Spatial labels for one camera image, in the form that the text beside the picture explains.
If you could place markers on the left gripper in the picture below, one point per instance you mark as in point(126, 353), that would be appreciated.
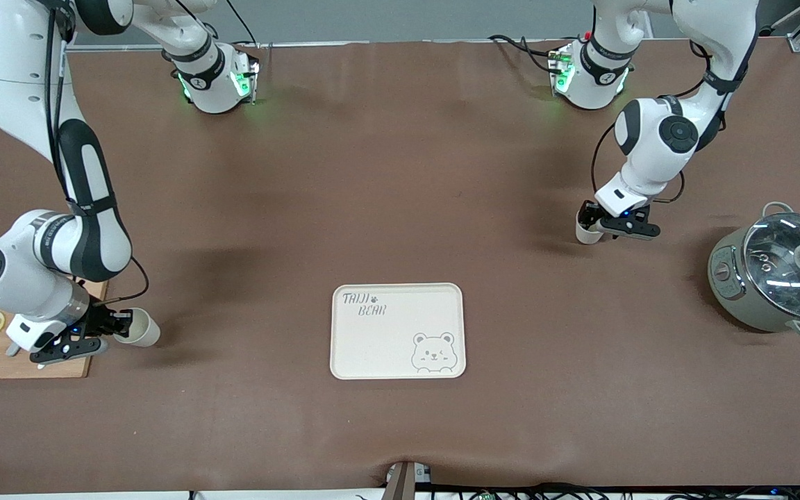
point(589, 214)

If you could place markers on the brown table cover mat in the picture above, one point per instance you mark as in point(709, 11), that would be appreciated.
point(164, 430)

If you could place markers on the grey plastic knife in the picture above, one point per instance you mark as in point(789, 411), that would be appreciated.
point(12, 349)

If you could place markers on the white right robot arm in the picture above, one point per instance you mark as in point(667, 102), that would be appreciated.
point(18, 62)

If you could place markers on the wooden cutting board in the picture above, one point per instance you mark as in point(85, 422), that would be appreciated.
point(25, 372)

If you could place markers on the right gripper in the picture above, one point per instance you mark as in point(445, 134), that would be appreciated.
point(96, 320)

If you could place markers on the grey-green cooking pot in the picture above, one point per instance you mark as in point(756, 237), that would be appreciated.
point(740, 298)

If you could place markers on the white IKEA cup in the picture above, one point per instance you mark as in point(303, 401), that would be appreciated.
point(586, 237)
point(143, 332)

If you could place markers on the cream bear print tray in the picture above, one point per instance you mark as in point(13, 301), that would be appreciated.
point(379, 347)

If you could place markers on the glass pot lid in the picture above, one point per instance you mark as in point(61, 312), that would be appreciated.
point(782, 271)

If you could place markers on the brown camera mount post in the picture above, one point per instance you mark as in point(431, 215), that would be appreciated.
point(400, 480)

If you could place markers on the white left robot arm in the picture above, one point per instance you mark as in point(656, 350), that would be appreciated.
point(650, 156)

